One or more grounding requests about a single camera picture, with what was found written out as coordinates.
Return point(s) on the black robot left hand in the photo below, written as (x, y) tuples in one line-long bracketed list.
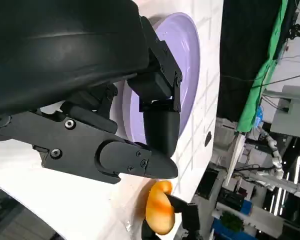
[(52, 50)]

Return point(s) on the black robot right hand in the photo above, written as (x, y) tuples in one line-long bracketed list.
[(190, 217)]

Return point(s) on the small green potted plant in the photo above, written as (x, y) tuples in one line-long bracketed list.
[(231, 221)]

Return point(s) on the white table leg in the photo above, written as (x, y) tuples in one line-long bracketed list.
[(236, 157)]

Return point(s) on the lilac plate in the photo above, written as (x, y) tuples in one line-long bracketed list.
[(187, 75)]

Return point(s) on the grey equipment cabinet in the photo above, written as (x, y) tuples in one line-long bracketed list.
[(292, 112)]

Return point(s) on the green cloth backdrop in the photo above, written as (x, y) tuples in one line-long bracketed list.
[(262, 82)]

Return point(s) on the black curtain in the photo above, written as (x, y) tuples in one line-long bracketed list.
[(240, 50)]

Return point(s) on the aluminium rail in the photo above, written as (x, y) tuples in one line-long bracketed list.
[(282, 183)]

